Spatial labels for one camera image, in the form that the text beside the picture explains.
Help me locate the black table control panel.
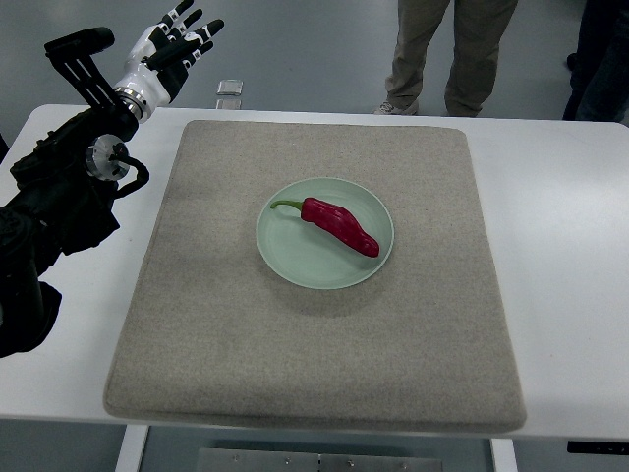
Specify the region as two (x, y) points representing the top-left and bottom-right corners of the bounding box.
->
(566, 441), (629, 455)

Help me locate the red chili pepper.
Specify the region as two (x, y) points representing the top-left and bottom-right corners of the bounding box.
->
(270, 197), (380, 259)

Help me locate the pale green plate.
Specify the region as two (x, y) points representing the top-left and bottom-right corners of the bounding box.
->
(256, 177), (394, 289)

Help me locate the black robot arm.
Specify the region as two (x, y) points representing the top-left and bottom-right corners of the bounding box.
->
(1, 27), (149, 357)

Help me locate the beige felt mat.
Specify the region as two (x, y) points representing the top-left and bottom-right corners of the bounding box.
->
(103, 121), (527, 433)

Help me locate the metal base plate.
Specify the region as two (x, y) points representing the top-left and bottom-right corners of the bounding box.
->
(196, 448), (443, 472)

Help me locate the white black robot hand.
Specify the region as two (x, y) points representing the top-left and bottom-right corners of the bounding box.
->
(114, 1), (224, 123)

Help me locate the person in dark trousers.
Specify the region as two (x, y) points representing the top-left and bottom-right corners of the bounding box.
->
(563, 1), (628, 123)

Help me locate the clear floor socket cover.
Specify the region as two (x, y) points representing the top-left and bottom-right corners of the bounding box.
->
(216, 79), (244, 96)

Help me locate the person in khaki trousers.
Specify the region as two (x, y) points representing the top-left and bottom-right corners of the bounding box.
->
(372, 0), (520, 118)

